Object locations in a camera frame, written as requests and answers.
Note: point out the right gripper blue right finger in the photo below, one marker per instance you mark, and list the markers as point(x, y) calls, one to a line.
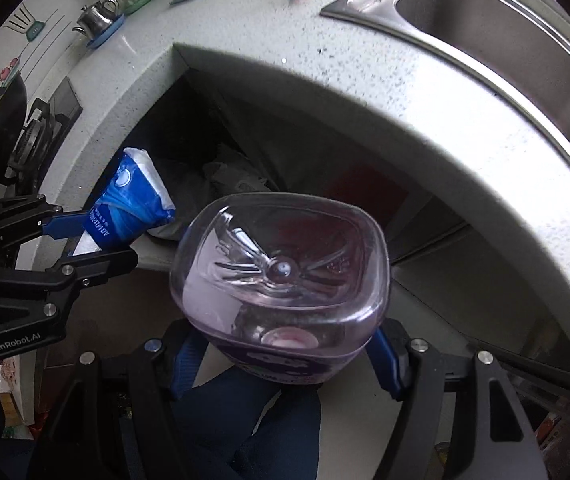
point(387, 352)

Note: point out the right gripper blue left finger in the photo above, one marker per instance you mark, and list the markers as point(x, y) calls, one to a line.
point(188, 352)

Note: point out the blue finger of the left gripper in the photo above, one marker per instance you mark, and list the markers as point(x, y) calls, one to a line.
point(65, 225)

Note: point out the blue toothpaste tube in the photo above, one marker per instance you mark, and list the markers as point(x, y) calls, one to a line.
point(134, 201)

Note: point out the purple clear plastic bottle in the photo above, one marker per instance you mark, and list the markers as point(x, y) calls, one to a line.
point(289, 287)

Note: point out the black gas stove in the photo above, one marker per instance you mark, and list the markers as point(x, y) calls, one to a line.
point(48, 124)

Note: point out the grey plastic sack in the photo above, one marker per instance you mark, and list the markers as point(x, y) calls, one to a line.
point(192, 190)

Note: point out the blue teapot tray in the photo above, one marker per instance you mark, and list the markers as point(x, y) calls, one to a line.
point(104, 36)

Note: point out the steel teapot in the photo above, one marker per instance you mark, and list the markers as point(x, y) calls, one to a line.
point(97, 18)

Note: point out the green tray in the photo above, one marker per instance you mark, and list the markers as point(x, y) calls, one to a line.
point(133, 7)

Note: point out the stainless steel sink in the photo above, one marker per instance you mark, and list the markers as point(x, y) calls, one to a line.
point(518, 48)

